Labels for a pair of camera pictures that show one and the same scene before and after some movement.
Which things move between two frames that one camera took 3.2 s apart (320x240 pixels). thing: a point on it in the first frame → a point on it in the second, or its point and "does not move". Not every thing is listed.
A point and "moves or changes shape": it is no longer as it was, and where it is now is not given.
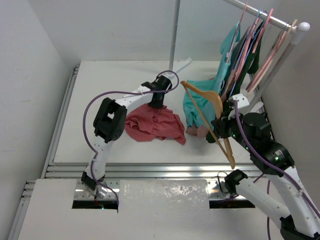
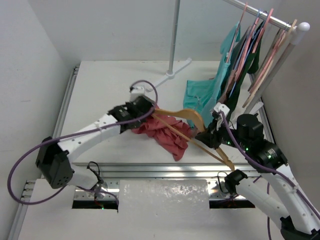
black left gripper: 157,100 → 145,107
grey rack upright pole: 174,37 does not move
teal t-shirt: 201,97 does not move
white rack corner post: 297,38 does not move
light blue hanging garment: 209,111 does not move
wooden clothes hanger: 223,145 → 196,118
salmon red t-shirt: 147,123 moves or changes shape
